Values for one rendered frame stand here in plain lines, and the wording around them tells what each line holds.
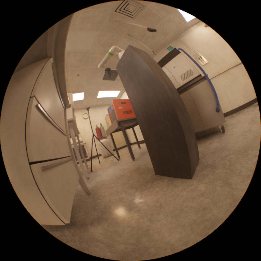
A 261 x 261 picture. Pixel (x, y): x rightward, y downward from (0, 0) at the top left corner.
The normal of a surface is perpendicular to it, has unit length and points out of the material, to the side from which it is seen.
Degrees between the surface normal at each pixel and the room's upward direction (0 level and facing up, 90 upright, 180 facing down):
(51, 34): 180
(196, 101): 90
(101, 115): 90
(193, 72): 90
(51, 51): 180
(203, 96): 90
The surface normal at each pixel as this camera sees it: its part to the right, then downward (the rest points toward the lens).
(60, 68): 0.33, 0.94
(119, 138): 0.50, -0.26
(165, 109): -0.81, 0.23
